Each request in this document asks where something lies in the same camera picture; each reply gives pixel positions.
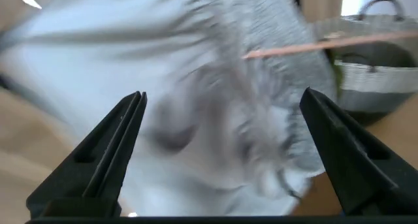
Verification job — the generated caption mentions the white laundry basket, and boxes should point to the white laundry basket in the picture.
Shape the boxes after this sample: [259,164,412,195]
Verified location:
[312,0,418,125]

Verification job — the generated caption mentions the pink clothes hanger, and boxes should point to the pink clothes hanger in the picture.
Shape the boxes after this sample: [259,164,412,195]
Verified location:
[242,30,418,61]

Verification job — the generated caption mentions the pale grey shorts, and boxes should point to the pale grey shorts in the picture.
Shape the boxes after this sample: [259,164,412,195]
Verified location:
[0,0,337,217]

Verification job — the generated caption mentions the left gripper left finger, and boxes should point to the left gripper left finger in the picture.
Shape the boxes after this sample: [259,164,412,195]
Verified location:
[25,91,148,218]

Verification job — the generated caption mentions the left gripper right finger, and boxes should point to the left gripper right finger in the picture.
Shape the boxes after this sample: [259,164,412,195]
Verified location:
[299,88,418,217]

